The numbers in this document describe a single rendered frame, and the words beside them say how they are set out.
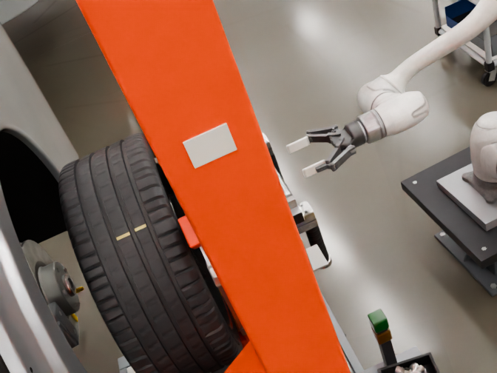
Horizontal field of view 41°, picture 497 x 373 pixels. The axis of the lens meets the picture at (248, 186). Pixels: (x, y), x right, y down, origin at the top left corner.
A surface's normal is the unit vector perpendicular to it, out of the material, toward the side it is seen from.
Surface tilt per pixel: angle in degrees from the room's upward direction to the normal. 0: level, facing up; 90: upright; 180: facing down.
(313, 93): 0
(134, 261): 46
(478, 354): 0
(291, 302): 90
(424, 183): 0
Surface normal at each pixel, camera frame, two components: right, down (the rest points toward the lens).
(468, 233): -0.30, -0.73
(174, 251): 0.03, -0.05
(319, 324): 0.29, 0.54
